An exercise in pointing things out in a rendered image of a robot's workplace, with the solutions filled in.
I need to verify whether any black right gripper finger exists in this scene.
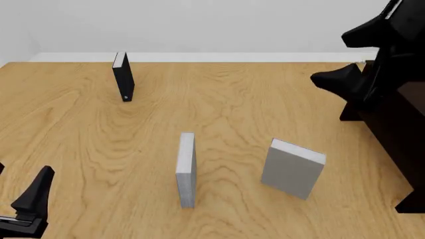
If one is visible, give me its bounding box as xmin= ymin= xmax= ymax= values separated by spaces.
xmin=309 ymin=63 xmax=367 ymax=102
xmin=341 ymin=18 xmax=394 ymax=48

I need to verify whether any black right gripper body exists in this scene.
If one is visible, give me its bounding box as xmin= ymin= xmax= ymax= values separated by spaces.
xmin=363 ymin=0 xmax=425 ymax=102

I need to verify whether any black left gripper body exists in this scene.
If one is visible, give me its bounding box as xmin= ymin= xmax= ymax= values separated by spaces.
xmin=0 ymin=214 xmax=49 ymax=239

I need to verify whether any dark wooden cabinet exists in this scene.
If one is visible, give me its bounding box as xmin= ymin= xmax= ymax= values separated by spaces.
xmin=339 ymin=80 xmax=425 ymax=214

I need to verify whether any wide grey book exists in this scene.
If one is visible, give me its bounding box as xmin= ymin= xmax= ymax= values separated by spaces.
xmin=260 ymin=137 xmax=327 ymax=201

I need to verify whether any black book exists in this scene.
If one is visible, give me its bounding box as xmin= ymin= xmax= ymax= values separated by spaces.
xmin=112 ymin=51 xmax=136 ymax=103

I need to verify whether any thin grey book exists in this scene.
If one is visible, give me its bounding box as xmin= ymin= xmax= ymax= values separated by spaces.
xmin=175 ymin=131 xmax=198 ymax=210

